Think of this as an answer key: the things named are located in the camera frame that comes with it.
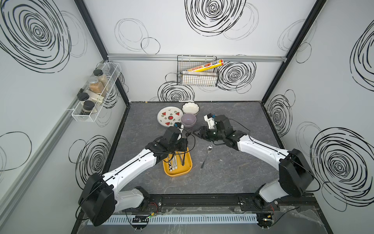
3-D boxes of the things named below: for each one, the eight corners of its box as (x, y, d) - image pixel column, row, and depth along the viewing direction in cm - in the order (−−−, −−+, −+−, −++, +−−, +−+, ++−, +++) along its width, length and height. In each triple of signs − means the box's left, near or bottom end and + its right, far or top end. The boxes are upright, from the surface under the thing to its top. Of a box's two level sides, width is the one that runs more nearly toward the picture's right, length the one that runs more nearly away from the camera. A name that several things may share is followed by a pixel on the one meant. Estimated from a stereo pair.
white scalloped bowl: (181, 114, 114) (181, 111, 112) (182, 104, 121) (182, 102, 119) (199, 114, 114) (199, 111, 112) (198, 104, 121) (199, 102, 119)
